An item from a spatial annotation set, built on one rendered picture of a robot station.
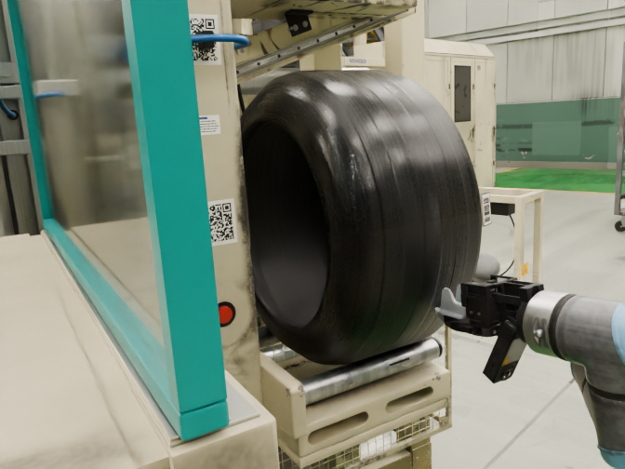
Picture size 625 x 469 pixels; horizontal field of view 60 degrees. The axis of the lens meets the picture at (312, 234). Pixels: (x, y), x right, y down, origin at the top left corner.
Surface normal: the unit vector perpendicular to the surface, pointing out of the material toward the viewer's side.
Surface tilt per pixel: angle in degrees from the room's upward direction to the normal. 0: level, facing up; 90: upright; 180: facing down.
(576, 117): 90
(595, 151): 90
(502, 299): 90
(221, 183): 90
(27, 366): 0
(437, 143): 59
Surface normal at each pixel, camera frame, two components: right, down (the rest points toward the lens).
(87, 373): -0.06, -0.98
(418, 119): 0.35, -0.52
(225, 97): 0.51, 0.15
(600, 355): -0.84, 0.29
